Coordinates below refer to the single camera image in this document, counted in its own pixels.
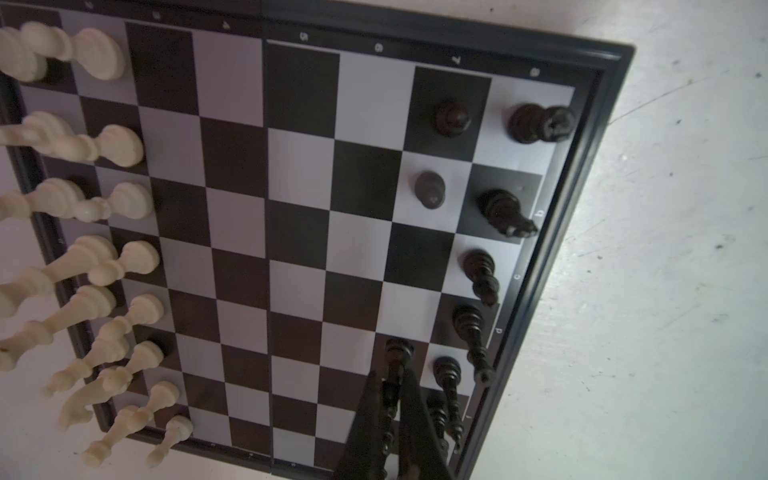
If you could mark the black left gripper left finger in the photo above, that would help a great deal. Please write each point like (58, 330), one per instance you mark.
(362, 456)

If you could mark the white chess knight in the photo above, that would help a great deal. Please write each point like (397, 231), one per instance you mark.
(110, 382)

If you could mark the black and grey chessboard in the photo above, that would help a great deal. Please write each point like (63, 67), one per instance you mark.
(271, 190)

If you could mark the black chess piece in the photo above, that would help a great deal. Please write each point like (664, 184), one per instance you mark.
(398, 354)

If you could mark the white chess pawn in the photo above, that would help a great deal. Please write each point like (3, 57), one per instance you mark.
(130, 420)

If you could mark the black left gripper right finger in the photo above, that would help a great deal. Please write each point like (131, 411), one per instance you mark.
(419, 452)

